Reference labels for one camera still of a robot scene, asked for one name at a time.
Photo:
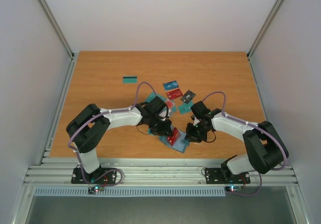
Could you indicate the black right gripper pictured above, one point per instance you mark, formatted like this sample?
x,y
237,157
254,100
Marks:
x,y
193,132

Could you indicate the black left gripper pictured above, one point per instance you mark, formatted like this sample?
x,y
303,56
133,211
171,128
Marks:
x,y
164,130

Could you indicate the teal leather card holder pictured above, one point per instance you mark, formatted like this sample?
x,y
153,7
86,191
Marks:
x,y
180,145

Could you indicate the teal card black stripe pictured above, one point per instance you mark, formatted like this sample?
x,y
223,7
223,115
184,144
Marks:
x,y
129,79

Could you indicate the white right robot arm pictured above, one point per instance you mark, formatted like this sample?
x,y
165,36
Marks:
x,y
265,150

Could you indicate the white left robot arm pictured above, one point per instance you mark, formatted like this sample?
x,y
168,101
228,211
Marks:
x,y
87,129

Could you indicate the white card red circle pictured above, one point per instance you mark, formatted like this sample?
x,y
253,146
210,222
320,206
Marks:
x,y
171,105

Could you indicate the teal card right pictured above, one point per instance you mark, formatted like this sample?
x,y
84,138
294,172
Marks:
x,y
185,108

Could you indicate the teal card under pile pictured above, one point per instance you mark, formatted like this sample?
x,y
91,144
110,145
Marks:
x,y
152,96

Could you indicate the black VIP card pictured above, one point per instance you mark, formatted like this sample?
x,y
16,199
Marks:
x,y
187,97

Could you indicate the blue card top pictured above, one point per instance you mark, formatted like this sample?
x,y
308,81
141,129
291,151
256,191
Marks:
x,y
170,85

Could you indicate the right controller board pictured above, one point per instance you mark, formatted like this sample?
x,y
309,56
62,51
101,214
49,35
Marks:
x,y
234,188

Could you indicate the controller board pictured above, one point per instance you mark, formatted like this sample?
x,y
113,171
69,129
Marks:
x,y
95,189
234,188

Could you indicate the left controller board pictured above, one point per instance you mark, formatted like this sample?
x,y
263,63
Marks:
x,y
95,189

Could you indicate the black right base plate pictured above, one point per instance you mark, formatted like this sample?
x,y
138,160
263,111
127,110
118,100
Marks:
x,y
221,176

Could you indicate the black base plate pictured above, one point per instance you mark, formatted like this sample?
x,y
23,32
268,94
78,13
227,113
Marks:
x,y
99,176
221,176

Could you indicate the grey slotted cable duct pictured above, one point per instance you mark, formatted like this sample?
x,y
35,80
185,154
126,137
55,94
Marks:
x,y
133,191

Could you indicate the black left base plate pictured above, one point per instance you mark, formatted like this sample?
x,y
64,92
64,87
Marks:
x,y
99,176

